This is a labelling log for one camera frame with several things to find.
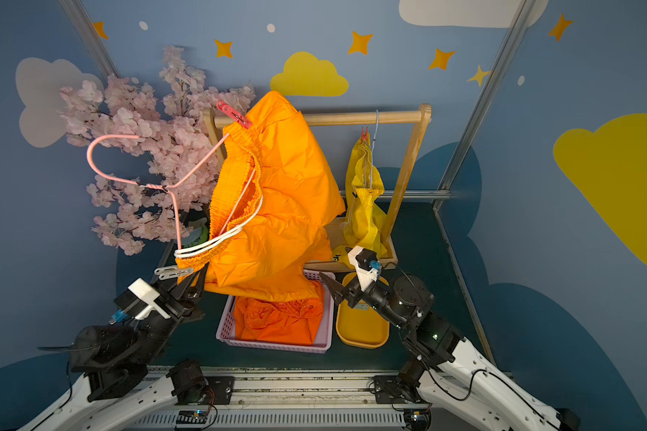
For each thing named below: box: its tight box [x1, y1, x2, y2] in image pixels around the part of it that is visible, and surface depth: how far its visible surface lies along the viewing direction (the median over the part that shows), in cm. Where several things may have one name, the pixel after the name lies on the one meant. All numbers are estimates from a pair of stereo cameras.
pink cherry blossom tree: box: [59, 44, 256, 256], surface depth 73 cm
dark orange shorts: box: [233, 281, 325, 346], surface depth 83 cm
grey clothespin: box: [153, 264, 195, 281], surface depth 45 cm
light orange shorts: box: [176, 91, 346, 302], surface depth 50 cm
